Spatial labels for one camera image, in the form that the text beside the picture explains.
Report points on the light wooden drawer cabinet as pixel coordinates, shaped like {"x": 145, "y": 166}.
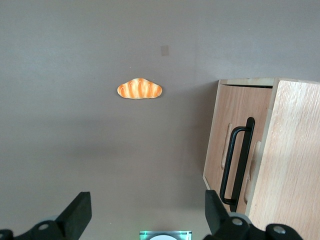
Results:
{"x": 295, "y": 150}

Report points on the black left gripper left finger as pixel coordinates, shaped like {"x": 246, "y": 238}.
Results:
{"x": 75, "y": 212}

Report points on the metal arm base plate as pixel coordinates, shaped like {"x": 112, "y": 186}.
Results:
{"x": 145, "y": 235}

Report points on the tan tape patch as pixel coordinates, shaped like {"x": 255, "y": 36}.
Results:
{"x": 164, "y": 50}

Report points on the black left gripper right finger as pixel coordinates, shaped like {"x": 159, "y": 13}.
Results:
{"x": 217, "y": 215}

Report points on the orange toy bread roll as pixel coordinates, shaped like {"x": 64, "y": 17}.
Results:
{"x": 138, "y": 88}

